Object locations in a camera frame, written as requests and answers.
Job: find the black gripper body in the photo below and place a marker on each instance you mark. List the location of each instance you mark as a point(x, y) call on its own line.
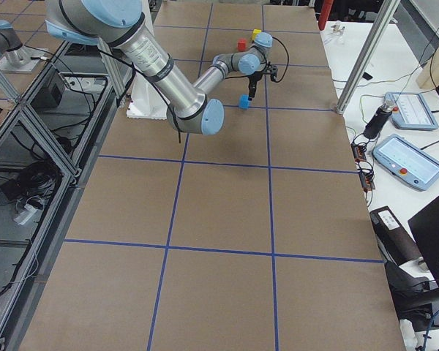
point(255, 77)

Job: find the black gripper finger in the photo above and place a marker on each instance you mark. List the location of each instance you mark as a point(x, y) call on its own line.
point(252, 86)

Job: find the blue wooden block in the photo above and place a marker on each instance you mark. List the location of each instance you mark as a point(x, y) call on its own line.
point(244, 102)

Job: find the red wooden block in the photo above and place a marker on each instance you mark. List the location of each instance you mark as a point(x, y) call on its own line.
point(242, 44)

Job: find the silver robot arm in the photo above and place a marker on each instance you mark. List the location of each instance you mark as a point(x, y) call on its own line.
point(122, 25)
point(9, 40)

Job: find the yellow wooden block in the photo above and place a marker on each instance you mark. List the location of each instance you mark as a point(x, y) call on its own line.
point(255, 32)

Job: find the red cylinder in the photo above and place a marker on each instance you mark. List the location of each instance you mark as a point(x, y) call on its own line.
point(324, 13)

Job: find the black water bottle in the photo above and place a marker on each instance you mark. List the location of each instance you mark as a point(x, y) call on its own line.
point(377, 122)

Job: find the far teach pendant tablet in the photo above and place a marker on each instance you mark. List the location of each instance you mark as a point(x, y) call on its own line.
point(411, 112)

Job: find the teach pendant tablet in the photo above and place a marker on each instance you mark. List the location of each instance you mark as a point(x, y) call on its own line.
point(411, 112)
point(407, 162)

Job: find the near teach pendant tablet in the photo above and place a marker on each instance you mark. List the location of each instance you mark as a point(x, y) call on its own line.
point(407, 162)

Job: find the black computer monitor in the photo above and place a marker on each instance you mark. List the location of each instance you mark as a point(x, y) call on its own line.
point(425, 229)

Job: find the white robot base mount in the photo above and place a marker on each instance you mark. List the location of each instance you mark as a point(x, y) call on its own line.
point(145, 102)

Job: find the aluminium frame post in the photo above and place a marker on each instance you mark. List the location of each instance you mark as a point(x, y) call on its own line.
point(375, 34)

